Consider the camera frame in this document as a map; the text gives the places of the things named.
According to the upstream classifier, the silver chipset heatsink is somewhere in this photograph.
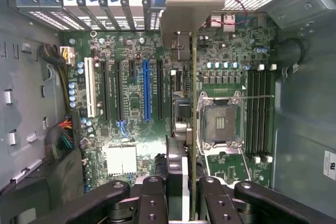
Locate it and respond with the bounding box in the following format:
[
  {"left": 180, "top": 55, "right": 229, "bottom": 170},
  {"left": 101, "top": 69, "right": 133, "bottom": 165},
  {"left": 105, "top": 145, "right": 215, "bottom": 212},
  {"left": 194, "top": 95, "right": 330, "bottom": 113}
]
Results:
[{"left": 106, "top": 144, "right": 138, "bottom": 178}]

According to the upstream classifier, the CPU socket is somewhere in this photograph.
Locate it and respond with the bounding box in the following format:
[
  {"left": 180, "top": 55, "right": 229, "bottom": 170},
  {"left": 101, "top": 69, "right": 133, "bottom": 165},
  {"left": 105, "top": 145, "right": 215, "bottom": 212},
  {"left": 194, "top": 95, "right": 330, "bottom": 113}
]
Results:
[{"left": 198, "top": 90, "right": 245, "bottom": 152}]

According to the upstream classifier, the black RAM slot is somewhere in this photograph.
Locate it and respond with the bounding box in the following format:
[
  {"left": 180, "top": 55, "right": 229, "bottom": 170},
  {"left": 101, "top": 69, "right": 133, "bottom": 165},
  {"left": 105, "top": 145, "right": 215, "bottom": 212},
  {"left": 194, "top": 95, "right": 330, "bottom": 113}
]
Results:
[
  {"left": 247, "top": 66, "right": 254, "bottom": 159},
  {"left": 258, "top": 63, "right": 266, "bottom": 163},
  {"left": 253, "top": 66, "right": 260, "bottom": 163},
  {"left": 265, "top": 63, "right": 278, "bottom": 163}
]

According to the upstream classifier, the long black expansion slot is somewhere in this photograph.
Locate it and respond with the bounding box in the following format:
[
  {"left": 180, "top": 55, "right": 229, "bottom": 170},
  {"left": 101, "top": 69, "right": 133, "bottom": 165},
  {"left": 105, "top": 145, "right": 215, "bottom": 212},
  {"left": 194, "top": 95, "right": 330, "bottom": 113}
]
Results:
[
  {"left": 114, "top": 60, "right": 124, "bottom": 120},
  {"left": 156, "top": 60, "right": 164, "bottom": 120},
  {"left": 101, "top": 60, "right": 111, "bottom": 120}
]

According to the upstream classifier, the blue expansion slot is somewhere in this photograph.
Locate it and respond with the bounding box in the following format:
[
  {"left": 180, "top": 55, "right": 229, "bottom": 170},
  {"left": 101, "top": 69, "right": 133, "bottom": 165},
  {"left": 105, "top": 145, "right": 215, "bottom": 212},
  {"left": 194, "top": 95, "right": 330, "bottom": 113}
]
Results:
[{"left": 142, "top": 59, "right": 152, "bottom": 123}]

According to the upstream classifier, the black plastic shroud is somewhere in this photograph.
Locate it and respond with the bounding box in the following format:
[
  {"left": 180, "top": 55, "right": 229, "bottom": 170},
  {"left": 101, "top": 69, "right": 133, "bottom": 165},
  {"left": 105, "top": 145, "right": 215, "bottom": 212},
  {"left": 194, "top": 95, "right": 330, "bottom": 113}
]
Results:
[{"left": 0, "top": 147, "right": 88, "bottom": 224}]

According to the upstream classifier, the small white sticker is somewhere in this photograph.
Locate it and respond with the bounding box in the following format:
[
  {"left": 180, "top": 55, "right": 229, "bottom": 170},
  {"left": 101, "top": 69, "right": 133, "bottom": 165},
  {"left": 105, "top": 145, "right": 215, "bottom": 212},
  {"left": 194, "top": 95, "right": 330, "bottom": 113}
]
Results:
[{"left": 323, "top": 150, "right": 336, "bottom": 186}]

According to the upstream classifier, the thin metal locking lever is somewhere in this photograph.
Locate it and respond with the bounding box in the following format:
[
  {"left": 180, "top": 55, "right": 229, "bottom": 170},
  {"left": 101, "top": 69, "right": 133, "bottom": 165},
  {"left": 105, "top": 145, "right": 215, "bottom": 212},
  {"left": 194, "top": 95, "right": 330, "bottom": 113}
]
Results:
[{"left": 243, "top": 94, "right": 275, "bottom": 100}]

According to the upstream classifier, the open black PC case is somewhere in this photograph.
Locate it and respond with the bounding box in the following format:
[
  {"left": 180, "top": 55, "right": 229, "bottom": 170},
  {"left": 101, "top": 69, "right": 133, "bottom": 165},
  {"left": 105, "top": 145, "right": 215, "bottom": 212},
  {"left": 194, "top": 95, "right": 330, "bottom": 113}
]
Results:
[{"left": 0, "top": 0, "right": 336, "bottom": 224}]

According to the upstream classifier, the white expansion slot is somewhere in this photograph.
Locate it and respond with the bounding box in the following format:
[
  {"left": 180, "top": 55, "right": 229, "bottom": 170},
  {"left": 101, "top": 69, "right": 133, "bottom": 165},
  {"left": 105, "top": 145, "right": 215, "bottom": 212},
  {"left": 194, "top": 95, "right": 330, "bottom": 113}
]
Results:
[{"left": 84, "top": 57, "right": 97, "bottom": 119}]

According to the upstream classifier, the green motherboard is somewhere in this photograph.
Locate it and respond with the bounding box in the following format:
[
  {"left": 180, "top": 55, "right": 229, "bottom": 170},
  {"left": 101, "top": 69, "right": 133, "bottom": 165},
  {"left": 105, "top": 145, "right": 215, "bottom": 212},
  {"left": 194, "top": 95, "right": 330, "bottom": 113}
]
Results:
[{"left": 60, "top": 14, "right": 277, "bottom": 194}]

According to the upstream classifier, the multicolour power cable bundle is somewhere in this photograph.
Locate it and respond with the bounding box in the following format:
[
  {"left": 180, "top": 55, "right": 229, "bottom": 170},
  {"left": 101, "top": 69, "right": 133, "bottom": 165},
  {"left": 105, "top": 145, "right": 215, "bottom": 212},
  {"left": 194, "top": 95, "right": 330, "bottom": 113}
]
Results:
[{"left": 44, "top": 115, "right": 76, "bottom": 162}]

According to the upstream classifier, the yellow black power cable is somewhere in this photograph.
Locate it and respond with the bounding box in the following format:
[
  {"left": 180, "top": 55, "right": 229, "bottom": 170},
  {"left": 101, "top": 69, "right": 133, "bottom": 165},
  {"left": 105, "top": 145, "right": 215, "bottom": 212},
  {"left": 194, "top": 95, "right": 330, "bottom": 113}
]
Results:
[{"left": 39, "top": 44, "right": 77, "bottom": 111}]

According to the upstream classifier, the thin red fan wire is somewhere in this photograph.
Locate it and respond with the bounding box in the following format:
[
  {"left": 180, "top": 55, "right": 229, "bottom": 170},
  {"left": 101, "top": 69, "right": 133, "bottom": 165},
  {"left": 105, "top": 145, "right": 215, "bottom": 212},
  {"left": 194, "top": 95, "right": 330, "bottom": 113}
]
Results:
[{"left": 206, "top": 0, "right": 249, "bottom": 27}]

